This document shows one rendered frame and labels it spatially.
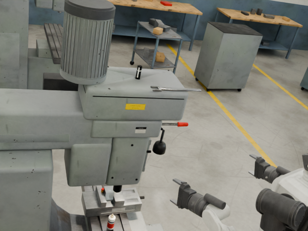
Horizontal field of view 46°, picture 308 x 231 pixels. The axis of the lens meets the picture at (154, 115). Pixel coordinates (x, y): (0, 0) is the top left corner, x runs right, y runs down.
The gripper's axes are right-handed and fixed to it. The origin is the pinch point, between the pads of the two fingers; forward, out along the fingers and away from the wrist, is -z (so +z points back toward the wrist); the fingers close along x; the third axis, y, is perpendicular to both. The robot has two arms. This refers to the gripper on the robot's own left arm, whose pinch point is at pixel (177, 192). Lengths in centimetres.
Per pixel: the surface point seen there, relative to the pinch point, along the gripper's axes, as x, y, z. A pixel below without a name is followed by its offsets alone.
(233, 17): 108, -568, -395
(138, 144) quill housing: 18.2, 8.2, -21.3
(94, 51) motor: 62, 37, -21
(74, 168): 5.9, 35.1, -34.3
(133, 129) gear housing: 26.8, 14.3, -19.0
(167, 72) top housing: 52, -8, -24
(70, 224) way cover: -45, 18, -64
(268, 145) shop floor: -76, -345, -138
